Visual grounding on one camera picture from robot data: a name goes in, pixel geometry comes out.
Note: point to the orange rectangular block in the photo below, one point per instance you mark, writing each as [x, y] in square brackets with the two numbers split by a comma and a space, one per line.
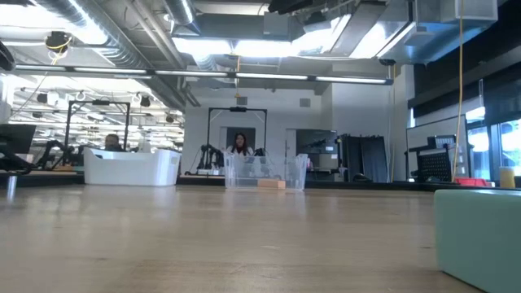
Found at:
[271, 183]

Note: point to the long teal block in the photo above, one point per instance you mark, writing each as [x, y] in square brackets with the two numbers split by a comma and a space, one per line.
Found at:
[480, 240]

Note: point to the black background robot arm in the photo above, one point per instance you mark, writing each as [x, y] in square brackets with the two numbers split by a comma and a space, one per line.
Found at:
[209, 156]
[61, 154]

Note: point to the person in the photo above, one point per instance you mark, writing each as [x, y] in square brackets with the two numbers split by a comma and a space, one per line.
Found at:
[112, 142]
[241, 146]

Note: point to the clear plastic bin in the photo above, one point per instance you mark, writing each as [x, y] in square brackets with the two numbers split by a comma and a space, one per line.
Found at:
[244, 175]

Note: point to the dark storage shelf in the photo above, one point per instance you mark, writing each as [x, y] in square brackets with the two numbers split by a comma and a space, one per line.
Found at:
[317, 152]

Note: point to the long linear ceiling light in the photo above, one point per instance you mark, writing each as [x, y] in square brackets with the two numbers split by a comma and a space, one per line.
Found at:
[195, 73]

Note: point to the black folding partition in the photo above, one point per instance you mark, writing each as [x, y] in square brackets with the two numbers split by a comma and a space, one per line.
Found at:
[364, 158]

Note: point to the white plastic bin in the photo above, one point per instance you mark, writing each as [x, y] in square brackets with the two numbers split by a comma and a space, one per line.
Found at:
[130, 169]

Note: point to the grey partition panel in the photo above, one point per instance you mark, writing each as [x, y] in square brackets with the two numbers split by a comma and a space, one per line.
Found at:
[423, 128]

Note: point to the black perforated cabinet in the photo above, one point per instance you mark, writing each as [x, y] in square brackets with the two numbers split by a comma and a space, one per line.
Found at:
[433, 164]

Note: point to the red bin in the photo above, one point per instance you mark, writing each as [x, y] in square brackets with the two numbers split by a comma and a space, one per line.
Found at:
[472, 181]

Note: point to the black monitor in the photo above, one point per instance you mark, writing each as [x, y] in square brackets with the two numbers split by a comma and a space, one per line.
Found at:
[16, 138]

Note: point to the yellow cup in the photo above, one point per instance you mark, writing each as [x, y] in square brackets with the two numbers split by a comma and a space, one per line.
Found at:
[507, 177]

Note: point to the black gantry frame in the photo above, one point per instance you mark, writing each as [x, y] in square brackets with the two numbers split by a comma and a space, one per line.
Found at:
[97, 102]
[238, 109]

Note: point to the grey wall vent box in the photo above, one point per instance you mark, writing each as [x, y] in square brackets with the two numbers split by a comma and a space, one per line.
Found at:
[304, 102]
[242, 100]

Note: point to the black aluminium table frame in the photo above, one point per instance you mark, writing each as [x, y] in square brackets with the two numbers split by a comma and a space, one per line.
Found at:
[366, 185]

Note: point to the silver metal post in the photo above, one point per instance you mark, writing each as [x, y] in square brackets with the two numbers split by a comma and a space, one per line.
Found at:
[11, 185]

